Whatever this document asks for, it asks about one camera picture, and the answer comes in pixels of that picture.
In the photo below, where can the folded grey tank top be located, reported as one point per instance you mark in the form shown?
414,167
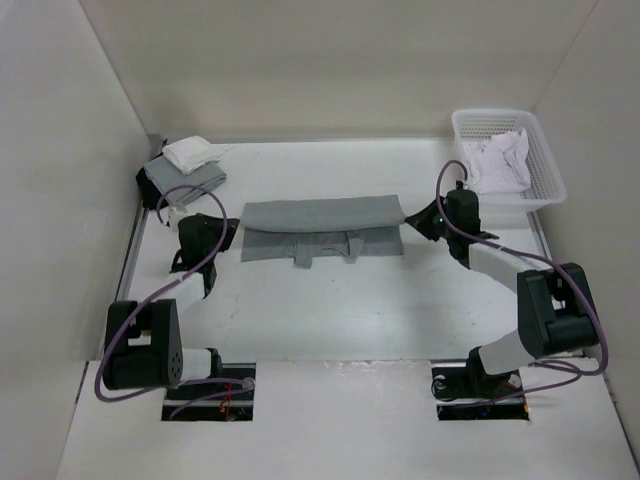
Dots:
166,177

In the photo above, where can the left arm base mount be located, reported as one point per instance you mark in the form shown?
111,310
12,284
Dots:
218,402

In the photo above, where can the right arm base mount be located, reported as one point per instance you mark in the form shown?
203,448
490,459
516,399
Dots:
465,392

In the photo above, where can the white plastic basket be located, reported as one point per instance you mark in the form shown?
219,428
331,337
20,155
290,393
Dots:
471,126

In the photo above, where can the white crumpled tank top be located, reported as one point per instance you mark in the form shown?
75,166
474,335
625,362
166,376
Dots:
498,165

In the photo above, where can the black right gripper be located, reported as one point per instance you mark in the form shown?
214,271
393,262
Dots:
420,221

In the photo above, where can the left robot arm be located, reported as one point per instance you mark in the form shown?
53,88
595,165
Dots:
143,344

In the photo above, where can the grey tank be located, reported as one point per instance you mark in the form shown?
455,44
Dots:
303,230
166,177

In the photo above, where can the folded black tank top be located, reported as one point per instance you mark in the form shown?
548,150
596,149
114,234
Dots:
150,194

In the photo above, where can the folded white tank top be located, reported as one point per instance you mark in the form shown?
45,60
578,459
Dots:
191,153

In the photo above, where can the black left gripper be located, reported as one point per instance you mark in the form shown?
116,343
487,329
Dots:
219,225

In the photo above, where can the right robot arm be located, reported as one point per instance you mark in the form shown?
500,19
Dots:
555,310

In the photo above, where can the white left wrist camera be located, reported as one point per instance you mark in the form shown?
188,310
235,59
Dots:
175,214

